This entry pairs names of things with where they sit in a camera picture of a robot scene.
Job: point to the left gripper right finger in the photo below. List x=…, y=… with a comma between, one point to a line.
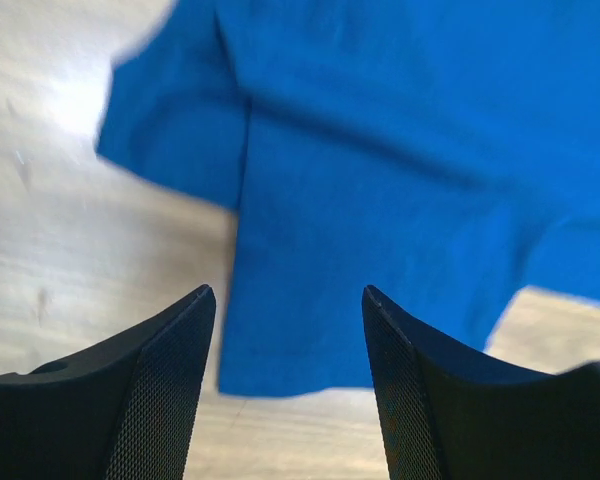
x=448, y=411

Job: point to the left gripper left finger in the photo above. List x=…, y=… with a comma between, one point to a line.
x=123, y=408

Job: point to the blue t shirt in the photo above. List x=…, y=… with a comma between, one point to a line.
x=446, y=152

